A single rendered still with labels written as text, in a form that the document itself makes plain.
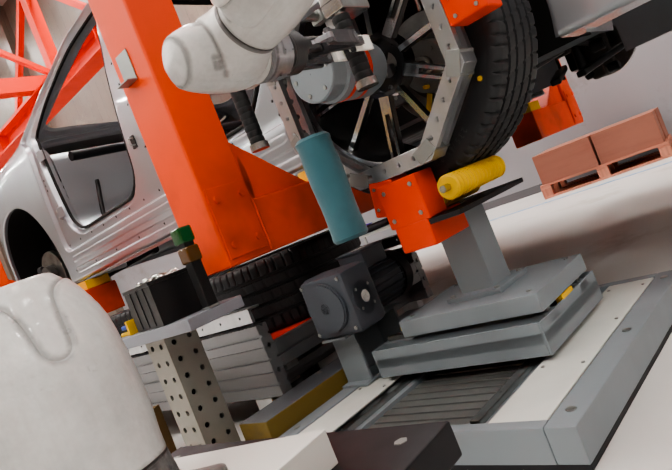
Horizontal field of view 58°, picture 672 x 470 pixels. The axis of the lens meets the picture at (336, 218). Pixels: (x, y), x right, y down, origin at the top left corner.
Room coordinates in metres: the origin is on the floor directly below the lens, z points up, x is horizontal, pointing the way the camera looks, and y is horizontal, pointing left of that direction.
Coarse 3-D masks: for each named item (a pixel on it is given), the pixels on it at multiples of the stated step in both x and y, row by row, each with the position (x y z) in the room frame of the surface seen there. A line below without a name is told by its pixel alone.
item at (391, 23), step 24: (384, 24) 1.47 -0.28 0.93; (384, 48) 1.53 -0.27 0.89; (408, 48) 1.46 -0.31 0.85; (408, 72) 1.46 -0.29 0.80; (384, 96) 1.52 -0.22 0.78; (408, 96) 1.48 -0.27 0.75; (312, 120) 1.66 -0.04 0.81; (336, 120) 1.71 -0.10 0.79; (360, 120) 1.58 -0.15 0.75; (384, 120) 1.54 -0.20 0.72; (336, 144) 1.63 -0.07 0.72; (360, 144) 1.68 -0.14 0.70; (384, 144) 1.72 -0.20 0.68; (408, 144) 1.76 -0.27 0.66
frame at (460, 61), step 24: (432, 0) 1.26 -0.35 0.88; (432, 24) 1.27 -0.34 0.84; (456, 48) 1.25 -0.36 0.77; (456, 72) 1.26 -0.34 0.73; (288, 96) 1.60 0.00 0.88; (456, 96) 1.30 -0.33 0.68; (288, 120) 1.61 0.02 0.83; (432, 120) 1.33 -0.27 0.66; (456, 120) 1.36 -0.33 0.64; (432, 144) 1.34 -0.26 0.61; (360, 168) 1.54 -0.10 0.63; (384, 168) 1.44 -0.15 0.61; (408, 168) 1.40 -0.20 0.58
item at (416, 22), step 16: (416, 16) 1.79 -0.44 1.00; (400, 32) 1.84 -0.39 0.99; (432, 32) 1.77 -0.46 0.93; (416, 48) 1.77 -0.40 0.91; (432, 48) 1.73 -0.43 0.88; (416, 80) 1.79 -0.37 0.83; (432, 80) 1.76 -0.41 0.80; (416, 96) 1.86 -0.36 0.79; (432, 96) 1.82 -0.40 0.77; (416, 112) 1.87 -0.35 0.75
